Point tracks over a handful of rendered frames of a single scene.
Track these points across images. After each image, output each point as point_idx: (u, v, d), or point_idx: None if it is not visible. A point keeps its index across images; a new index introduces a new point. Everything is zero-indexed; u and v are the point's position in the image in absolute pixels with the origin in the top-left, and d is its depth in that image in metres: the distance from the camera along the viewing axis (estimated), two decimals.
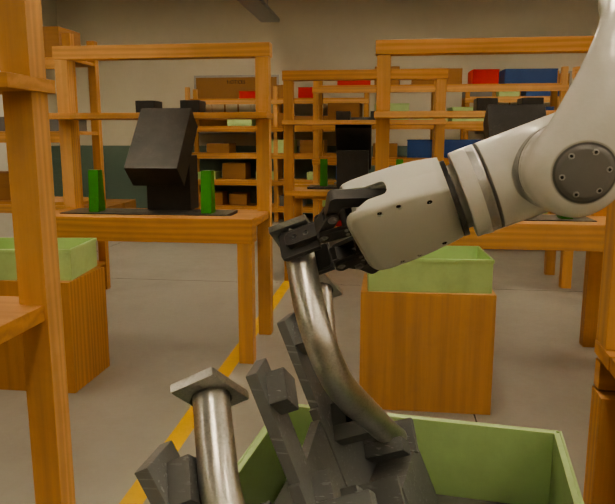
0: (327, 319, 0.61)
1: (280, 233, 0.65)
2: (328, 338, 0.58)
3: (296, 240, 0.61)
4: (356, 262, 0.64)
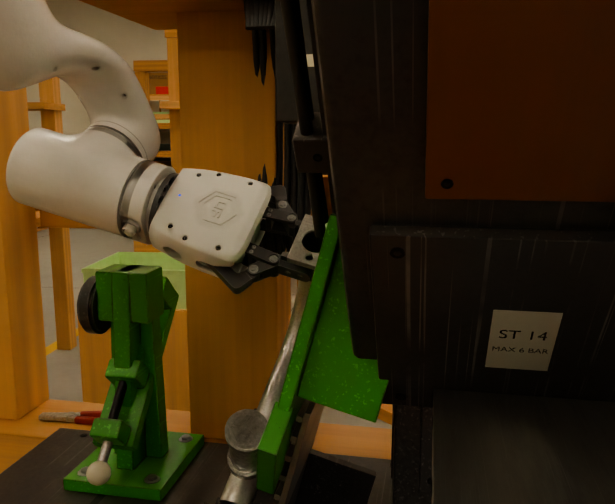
0: (297, 298, 0.69)
1: None
2: None
3: None
4: None
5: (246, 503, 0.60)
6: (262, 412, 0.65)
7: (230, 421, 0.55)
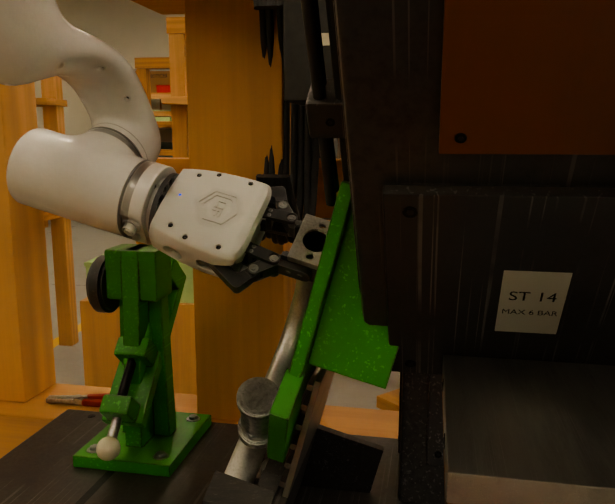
0: (294, 299, 0.69)
1: None
2: None
3: None
4: None
5: None
6: None
7: (241, 388, 0.55)
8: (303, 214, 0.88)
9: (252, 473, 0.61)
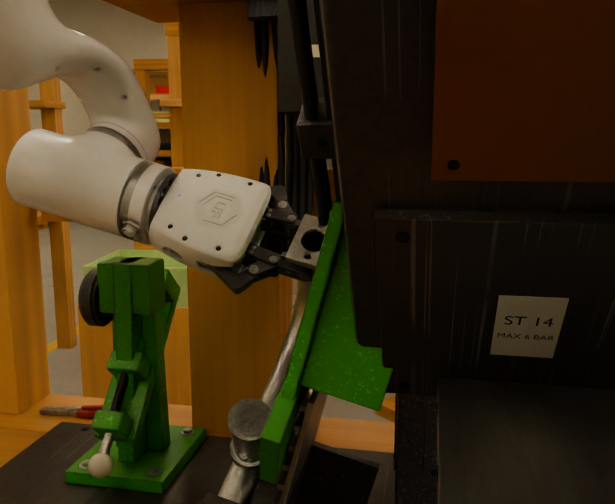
0: (298, 299, 0.69)
1: None
2: None
3: None
4: None
5: (242, 502, 0.60)
6: None
7: (233, 410, 0.55)
8: None
9: (255, 473, 0.62)
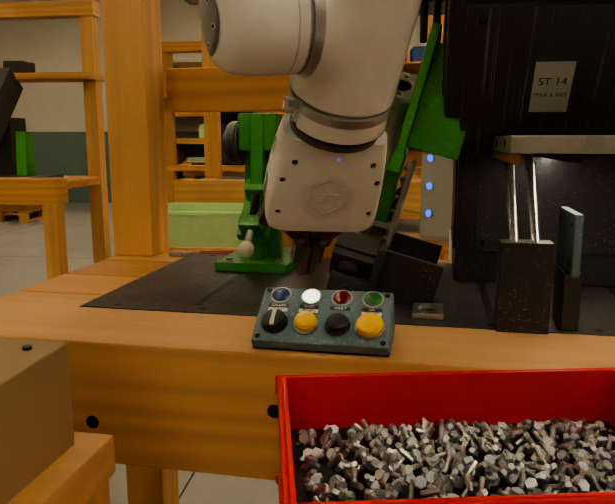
0: None
1: (413, 81, 0.92)
2: None
3: (320, 248, 0.65)
4: None
5: None
6: None
7: None
8: None
9: None
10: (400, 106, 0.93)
